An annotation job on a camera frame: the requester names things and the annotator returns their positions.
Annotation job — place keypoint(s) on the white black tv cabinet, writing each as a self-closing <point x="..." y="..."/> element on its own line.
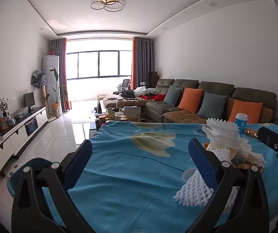
<point x="15" y="136"/>

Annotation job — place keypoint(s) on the cluttered coffee table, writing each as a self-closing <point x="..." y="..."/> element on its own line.
<point x="112" y="116"/>

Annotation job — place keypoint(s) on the cloth covered standing fan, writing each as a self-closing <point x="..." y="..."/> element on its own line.
<point x="38" y="79"/>

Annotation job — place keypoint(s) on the black bag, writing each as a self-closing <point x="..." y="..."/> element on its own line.
<point x="129" y="93"/>

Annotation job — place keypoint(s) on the gold snack packet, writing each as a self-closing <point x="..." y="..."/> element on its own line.
<point x="250" y="132"/>

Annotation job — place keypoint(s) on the orange cushion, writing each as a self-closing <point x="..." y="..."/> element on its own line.
<point x="190" y="100"/>
<point x="247" y="109"/>

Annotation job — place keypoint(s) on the blue floral tablecloth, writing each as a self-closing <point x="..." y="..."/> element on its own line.
<point x="141" y="174"/>

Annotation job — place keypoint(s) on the grey orange curtain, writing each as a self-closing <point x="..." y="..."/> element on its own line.
<point x="141" y="63"/>
<point x="61" y="77"/>

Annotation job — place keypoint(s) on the dark wooden cabinet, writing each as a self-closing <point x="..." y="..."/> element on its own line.
<point x="153" y="76"/>

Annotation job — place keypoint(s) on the white clothes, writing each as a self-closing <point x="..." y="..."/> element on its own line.
<point x="141" y="89"/>

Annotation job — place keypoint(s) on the crumpled gold wrapper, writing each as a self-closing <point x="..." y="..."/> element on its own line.
<point x="244" y="166"/>

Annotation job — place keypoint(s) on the white mesh foam fruit net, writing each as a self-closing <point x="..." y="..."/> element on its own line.
<point x="221" y="155"/>
<point x="194" y="191"/>

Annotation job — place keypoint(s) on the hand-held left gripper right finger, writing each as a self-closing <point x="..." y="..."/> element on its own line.
<point x="202" y="160"/>

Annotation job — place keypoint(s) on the small potted plant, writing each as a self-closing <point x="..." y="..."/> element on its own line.
<point x="52" y="51"/>

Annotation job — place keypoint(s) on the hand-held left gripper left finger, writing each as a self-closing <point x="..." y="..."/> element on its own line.
<point x="80" y="157"/>

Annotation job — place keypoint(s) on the large window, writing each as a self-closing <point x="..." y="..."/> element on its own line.
<point x="88" y="65"/>

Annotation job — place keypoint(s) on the blue white porcelain jar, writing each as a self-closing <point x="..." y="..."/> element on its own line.
<point x="11" y="120"/>

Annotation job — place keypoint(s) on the plastic wrapped dish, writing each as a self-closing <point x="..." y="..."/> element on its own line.
<point x="20" y="112"/>

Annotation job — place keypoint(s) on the white standing air conditioner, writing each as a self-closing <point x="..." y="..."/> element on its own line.
<point x="49" y="77"/>

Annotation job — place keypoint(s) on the blue trash bin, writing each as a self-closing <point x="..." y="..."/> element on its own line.
<point x="12" y="184"/>

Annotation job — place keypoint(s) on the black monitor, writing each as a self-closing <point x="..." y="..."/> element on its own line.
<point x="29" y="99"/>

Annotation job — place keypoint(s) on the beige snack bag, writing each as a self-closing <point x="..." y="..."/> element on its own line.
<point x="133" y="114"/>

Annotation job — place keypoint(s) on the blue grey cushion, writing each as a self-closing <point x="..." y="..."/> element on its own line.
<point x="173" y="95"/>
<point x="211" y="105"/>

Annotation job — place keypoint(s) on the red cloth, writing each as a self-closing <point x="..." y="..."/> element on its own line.
<point x="159" y="97"/>

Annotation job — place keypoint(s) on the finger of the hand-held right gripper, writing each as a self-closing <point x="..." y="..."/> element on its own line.
<point x="272" y="137"/>

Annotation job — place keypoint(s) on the leafy plant in yellow vase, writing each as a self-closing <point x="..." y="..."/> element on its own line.
<point x="56" y="109"/>

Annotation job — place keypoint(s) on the white frilled foam sheet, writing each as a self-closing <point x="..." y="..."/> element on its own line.
<point x="222" y="133"/>
<point x="251" y="155"/>

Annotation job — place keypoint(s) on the black office chair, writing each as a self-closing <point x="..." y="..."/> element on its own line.
<point x="124" y="85"/>

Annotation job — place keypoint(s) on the green brown sofa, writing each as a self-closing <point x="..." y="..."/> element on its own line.
<point x="177" y="114"/>

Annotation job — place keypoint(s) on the blue cup with white lid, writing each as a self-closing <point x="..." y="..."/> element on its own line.
<point x="241" y="123"/>

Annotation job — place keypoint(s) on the wooden picture frame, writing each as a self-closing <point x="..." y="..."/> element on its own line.
<point x="3" y="123"/>

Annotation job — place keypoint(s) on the small plant in blue vase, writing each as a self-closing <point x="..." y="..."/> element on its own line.
<point x="4" y="106"/>

